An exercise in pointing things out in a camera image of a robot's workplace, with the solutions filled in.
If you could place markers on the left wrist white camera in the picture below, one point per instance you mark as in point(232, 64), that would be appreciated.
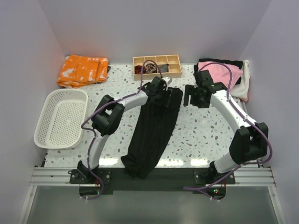
point(168, 80)

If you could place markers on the black mounting base plate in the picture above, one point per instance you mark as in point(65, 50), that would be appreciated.
point(159, 179)

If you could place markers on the grey folded sock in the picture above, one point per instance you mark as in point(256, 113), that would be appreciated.
point(164, 68)

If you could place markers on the wooden compartment tray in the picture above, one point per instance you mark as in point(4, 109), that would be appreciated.
point(175, 70)

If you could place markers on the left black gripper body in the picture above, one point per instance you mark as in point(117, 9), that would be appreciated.
point(162, 98)

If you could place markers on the orange black rolled sock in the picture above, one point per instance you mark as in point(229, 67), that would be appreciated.
point(138, 69)

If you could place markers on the orange white folded cloth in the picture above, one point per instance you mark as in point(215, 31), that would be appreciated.
point(78, 71)

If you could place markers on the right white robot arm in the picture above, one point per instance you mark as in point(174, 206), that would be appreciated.
point(250, 140)

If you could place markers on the black folded t-shirt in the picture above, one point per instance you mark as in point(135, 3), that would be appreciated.
point(204, 61)

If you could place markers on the brown patterned rolled sock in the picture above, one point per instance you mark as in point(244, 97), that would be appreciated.
point(150, 68)

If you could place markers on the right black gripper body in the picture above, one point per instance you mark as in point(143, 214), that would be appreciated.
point(196, 100)

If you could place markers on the black t-shirt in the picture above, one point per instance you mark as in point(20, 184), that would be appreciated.
point(151, 135)
point(204, 61)

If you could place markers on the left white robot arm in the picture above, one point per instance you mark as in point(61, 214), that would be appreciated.
point(107, 116)

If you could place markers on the white plastic perforated basket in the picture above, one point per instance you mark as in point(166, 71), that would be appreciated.
point(59, 124)

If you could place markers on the pink folded t-shirt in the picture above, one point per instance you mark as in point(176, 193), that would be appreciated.
point(220, 73)

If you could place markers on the white folded t-shirt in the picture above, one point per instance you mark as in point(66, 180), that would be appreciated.
point(241, 90)

